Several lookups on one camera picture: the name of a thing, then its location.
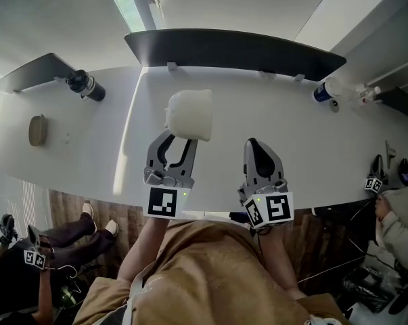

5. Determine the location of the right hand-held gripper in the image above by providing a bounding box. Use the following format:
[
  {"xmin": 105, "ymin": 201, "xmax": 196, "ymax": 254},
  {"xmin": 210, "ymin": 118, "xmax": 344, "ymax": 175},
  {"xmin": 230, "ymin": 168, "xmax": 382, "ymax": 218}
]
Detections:
[{"xmin": 237, "ymin": 137, "xmax": 295, "ymax": 230}]

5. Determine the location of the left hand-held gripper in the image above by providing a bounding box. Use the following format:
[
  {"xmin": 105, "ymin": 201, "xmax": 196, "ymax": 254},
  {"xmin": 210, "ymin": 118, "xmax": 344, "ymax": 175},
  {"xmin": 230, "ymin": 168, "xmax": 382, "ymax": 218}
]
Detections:
[{"xmin": 142, "ymin": 129, "xmax": 199, "ymax": 220}]

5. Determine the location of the white soft object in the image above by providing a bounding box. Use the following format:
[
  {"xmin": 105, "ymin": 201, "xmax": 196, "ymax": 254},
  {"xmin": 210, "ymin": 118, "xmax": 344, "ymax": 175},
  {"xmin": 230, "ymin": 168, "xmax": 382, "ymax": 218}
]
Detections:
[{"xmin": 164, "ymin": 89, "xmax": 214, "ymax": 143}]

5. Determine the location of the person's right forearm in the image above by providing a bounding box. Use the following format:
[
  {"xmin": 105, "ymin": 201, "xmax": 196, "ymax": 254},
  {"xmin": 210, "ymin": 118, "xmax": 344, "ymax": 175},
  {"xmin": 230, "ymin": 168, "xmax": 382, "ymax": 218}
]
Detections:
[{"xmin": 256, "ymin": 226, "xmax": 308, "ymax": 299}]

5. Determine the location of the person's left forearm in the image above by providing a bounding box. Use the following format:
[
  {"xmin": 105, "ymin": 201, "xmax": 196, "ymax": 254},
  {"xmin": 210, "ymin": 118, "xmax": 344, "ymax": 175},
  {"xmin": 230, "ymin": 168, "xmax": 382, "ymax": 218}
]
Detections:
[{"xmin": 117, "ymin": 214, "xmax": 171, "ymax": 281}]

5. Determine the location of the blue and white cup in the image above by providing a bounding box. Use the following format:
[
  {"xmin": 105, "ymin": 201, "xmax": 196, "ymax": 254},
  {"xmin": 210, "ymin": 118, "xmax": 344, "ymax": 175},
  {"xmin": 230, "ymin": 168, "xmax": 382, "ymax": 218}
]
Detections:
[{"xmin": 313, "ymin": 76, "xmax": 343, "ymax": 104}]

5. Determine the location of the black water bottle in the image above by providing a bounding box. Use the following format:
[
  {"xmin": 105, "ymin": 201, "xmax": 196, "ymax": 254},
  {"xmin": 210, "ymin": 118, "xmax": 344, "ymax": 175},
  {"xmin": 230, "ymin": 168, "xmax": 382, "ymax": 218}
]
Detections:
[{"xmin": 65, "ymin": 69, "xmax": 107, "ymax": 102}]

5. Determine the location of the black desk divider panel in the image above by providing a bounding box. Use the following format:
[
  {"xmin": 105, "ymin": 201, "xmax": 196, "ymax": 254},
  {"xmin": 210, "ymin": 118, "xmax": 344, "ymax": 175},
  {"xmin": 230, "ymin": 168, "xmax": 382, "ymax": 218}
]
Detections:
[{"xmin": 124, "ymin": 28, "xmax": 347, "ymax": 83}]

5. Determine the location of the person's brown shirt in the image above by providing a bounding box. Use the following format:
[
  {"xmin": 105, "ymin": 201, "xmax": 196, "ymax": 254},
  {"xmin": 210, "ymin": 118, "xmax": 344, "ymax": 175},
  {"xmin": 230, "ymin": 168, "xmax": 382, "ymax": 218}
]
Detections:
[{"xmin": 71, "ymin": 214, "xmax": 354, "ymax": 325}]

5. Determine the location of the clear plastic bottle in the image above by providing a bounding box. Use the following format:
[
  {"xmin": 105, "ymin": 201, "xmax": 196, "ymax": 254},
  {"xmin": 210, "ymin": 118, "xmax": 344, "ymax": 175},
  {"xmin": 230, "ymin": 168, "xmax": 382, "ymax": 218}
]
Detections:
[{"xmin": 355, "ymin": 83, "xmax": 382, "ymax": 108}]

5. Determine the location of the tan oval case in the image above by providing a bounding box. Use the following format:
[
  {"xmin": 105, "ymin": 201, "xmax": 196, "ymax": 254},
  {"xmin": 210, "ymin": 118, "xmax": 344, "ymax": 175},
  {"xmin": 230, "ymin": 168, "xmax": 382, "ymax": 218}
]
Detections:
[{"xmin": 28, "ymin": 114, "xmax": 49, "ymax": 148}]

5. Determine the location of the window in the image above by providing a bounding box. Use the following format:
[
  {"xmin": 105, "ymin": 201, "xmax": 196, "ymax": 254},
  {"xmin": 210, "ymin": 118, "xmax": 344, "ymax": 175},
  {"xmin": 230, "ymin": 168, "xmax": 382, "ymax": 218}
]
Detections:
[{"xmin": 103, "ymin": 0, "xmax": 148, "ymax": 33}]

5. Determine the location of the black plastic bag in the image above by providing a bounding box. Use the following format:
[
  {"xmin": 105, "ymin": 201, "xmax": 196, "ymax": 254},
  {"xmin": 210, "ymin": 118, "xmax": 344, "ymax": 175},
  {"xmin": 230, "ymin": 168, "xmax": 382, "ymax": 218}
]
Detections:
[{"xmin": 341, "ymin": 265, "xmax": 396, "ymax": 315}]

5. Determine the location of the white cable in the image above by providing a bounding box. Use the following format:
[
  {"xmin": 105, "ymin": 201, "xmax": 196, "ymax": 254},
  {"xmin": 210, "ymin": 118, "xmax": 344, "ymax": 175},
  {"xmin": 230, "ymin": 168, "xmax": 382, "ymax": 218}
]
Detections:
[{"xmin": 297, "ymin": 254, "xmax": 378, "ymax": 284}]

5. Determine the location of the grey metal bracket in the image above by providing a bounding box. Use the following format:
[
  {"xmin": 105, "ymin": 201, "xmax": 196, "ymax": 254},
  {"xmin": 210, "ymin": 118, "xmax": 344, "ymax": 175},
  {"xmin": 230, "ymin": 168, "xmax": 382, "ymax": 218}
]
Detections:
[{"xmin": 384, "ymin": 140, "xmax": 397, "ymax": 169}]

